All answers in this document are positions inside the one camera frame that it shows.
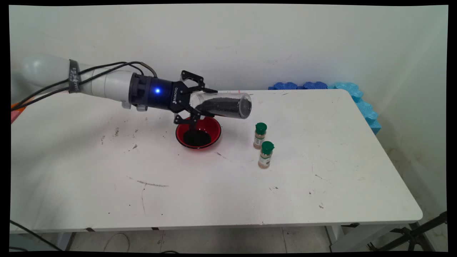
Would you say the black hanging cable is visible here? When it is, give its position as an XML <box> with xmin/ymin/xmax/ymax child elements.
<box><xmin>10</xmin><ymin>220</ymin><xmax>64</xmax><ymax>251</ymax></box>

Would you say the black tripod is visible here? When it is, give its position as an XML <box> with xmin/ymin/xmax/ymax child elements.
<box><xmin>368</xmin><ymin>211</ymin><xmax>447</xmax><ymax>252</ymax></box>

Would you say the thin grey floor cable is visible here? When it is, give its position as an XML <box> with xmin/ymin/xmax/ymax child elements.
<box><xmin>104</xmin><ymin>233</ymin><xmax>131</xmax><ymax>252</ymax></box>

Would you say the clear jar of black seeds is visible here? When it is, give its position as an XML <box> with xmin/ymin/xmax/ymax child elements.
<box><xmin>189</xmin><ymin>92</ymin><xmax>252</xmax><ymax>120</ymax></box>

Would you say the black camera cable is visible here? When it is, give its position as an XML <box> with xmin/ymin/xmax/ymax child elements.
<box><xmin>10</xmin><ymin>63</ymin><xmax>145</xmax><ymax>112</ymax></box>

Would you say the black arm strap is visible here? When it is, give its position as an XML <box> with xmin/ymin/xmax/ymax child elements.
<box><xmin>69</xmin><ymin>59</ymin><xmax>82</xmax><ymax>94</ymax></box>

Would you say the grey table leg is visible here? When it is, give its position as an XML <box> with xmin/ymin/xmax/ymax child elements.
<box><xmin>64</xmin><ymin>232</ymin><xmax>77</xmax><ymax>251</ymax></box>

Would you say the light blue foam mat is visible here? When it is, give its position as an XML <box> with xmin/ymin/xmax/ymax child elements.
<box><xmin>328</xmin><ymin>82</ymin><xmax>381</xmax><ymax>135</ymax></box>

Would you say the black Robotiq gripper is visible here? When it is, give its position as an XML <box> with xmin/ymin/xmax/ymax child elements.
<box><xmin>129</xmin><ymin>70</ymin><xmax>219</xmax><ymax>130</ymax></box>

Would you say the red bowl with black rim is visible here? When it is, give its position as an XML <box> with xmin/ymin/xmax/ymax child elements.
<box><xmin>175</xmin><ymin>116</ymin><xmax>222</xmax><ymax>150</ymax></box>

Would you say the white table leg frame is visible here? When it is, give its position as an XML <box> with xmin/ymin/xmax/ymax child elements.
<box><xmin>326</xmin><ymin>223</ymin><xmax>423</xmax><ymax>252</ymax></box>

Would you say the green-capped spice bottle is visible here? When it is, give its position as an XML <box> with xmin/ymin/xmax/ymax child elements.
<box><xmin>258</xmin><ymin>141</ymin><xmax>275</xmax><ymax>169</ymax></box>
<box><xmin>253</xmin><ymin>122</ymin><xmax>267</xmax><ymax>150</ymax></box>

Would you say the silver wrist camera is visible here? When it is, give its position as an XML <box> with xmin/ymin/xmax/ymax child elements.
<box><xmin>121</xmin><ymin>101</ymin><xmax>147</xmax><ymax>112</ymax></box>

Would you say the black seed pile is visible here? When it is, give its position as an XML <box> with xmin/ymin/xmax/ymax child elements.
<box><xmin>183</xmin><ymin>130</ymin><xmax>212</xmax><ymax>147</ymax></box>

